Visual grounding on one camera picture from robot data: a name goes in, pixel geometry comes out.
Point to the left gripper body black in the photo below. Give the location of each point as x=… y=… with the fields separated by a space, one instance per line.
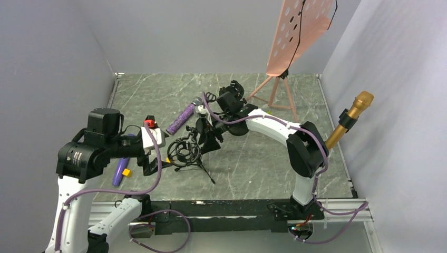
x=144 y=160

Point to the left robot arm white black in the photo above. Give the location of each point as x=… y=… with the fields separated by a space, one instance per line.
x=80 y=166

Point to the yellow cube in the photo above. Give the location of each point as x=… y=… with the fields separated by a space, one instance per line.
x=127 y=172

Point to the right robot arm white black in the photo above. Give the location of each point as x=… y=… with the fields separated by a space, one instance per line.
x=307 y=152

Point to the black round base mic stand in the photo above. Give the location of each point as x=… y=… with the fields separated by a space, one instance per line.
x=210 y=97

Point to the black tripod mic stand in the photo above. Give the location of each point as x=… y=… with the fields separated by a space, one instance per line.
x=185 y=151

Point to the gold microphone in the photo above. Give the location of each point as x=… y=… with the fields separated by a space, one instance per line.
x=349 y=117

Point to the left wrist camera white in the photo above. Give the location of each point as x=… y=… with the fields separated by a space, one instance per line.
x=151 y=134

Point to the black shock mount desk stand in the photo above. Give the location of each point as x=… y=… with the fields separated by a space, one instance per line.
x=231 y=101

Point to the glitter purple silver microphone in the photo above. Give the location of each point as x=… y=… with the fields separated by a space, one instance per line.
x=184 y=116

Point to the pink music stand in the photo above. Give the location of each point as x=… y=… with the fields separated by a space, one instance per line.
x=300 y=25

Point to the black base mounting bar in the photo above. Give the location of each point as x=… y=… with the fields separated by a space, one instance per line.
x=274 y=215

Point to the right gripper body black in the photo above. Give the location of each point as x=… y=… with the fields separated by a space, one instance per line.
x=210 y=127

